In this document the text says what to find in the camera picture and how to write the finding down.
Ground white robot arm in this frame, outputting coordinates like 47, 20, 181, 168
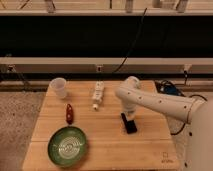
115, 76, 213, 171

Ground green patterned plate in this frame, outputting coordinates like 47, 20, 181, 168
47, 126, 87, 168

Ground black floor cable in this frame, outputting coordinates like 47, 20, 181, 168
153, 79, 210, 136

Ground black hanging cable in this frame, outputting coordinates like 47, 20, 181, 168
111, 7, 148, 74

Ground black rectangular eraser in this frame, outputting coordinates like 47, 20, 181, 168
121, 113, 137, 134

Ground blue device on floor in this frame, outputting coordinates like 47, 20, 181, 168
160, 83, 183, 96

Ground red chili pepper toy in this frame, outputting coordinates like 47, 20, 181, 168
66, 104, 74, 124

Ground translucent plastic cup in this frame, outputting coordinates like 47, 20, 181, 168
49, 78, 67, 99

